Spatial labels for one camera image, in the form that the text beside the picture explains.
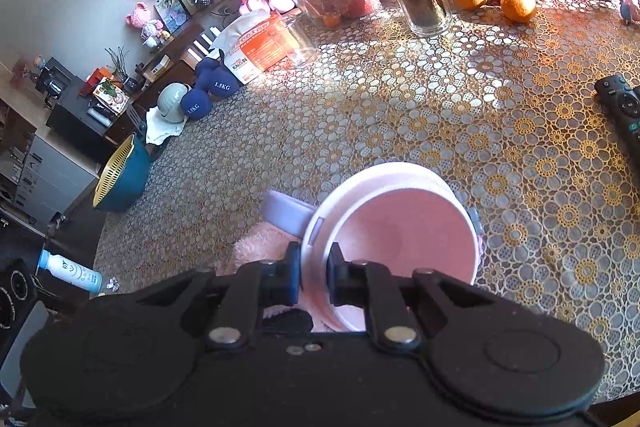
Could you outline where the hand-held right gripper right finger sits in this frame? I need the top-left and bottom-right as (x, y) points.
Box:
(326, 242), (481, 353)

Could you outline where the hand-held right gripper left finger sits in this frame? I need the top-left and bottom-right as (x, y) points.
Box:
(142, 241), (303, 350)

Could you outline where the pink towel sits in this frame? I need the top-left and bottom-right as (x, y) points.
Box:
(232, 222), (321, 333)

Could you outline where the pink cup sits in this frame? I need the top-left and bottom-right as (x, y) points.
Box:
(299, 162), (478, 333)

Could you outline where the white cloth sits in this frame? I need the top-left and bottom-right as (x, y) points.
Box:
(145, 107), (188, 146)

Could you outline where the teal basket with yellow colander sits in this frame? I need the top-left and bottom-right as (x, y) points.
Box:
(93, 134), (152, 212)

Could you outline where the blue dumbbell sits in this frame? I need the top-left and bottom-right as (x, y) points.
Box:
(202, 48), (237, 98)
(180, 57), (217, 120)

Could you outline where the grey-green round container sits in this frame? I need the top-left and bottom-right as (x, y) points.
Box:
(156, 83), (191, 124)

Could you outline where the white and blue bottle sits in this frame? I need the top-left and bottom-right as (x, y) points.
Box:
(37, 249), (103, 293)

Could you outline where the orange and white tissue pack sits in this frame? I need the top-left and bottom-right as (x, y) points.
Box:
(210, 9), (301, 85)

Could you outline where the empty drinking glass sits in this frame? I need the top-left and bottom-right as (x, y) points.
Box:
(274, 13), (319, 66)

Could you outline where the dark wooden tv stand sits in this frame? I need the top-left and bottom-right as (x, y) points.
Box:
(105, 0), (241, 142)

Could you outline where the white slatted rack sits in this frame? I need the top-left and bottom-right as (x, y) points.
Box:
(185, 24), (223, 58)

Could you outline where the white drawer cabinet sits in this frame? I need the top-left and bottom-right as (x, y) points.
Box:
(15, 132), (101, 228)

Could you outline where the colourful box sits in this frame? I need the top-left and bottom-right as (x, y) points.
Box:
(92, 79), (131, 112)

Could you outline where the small potted plant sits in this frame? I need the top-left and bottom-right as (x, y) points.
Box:
(105, 47), (138, 92)

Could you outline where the black desk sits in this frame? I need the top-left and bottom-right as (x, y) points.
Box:
(46, 74), (121, 150)

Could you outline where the black speaker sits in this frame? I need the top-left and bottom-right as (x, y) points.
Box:
(0, 259), (38, 333)

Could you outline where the small picture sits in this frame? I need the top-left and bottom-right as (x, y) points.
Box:
(154, 0), (188, 35)

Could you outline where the black remote control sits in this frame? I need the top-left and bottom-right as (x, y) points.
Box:
(594, 74), (640, 148)

